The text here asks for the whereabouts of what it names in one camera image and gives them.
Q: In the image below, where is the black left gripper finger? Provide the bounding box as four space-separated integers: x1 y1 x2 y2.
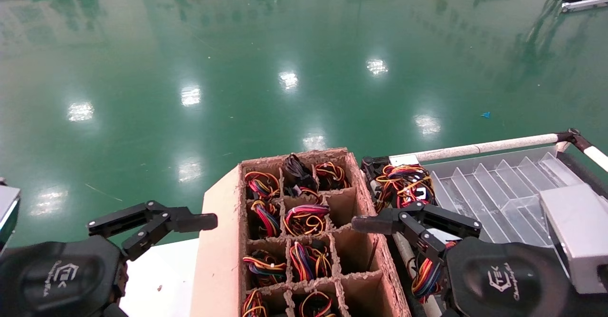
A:
87 201 218 261

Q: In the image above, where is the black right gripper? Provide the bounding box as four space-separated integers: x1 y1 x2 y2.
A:
351 202 579 317

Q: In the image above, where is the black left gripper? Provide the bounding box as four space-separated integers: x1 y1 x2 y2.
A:
0 235 129 317

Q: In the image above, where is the power supply with coloured wires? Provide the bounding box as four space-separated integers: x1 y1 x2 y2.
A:
242 250 287 288
241 289 268 317
410 229 459 304
283 204 331 237
289 241 333 282
244 171 281 200
313 161 351 190
298 291 334 317
250 199 282 238
361 154 436 213

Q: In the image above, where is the brown cardboard divider box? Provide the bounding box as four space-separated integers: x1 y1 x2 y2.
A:
190 147 412 317

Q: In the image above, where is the white pipe beside box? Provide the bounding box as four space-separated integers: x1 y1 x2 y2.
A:
392 233 443 317

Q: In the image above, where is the clear acrylic divider tray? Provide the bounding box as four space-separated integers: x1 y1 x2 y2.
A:
424 146 590 247

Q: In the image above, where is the black pipe joint connector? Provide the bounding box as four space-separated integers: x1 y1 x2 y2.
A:
556 128 593 154

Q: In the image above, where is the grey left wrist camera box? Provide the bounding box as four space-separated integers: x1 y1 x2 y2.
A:
0 178 21 253

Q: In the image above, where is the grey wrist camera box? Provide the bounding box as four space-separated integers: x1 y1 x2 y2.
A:
540 183 608 295
0 178 21 253

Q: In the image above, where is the power supply with black wires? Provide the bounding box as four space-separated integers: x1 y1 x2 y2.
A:
284 154 318 197

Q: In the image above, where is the long white frame pipe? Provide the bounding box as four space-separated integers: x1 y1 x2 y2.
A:
389 133 560 163

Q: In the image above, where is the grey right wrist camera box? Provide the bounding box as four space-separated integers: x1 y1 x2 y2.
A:
540 183 608 295

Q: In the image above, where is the short white frame pipe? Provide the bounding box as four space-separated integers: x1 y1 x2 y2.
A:
583 146 608 173

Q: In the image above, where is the white metal floor frame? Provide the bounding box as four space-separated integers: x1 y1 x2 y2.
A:
561 0 608 14

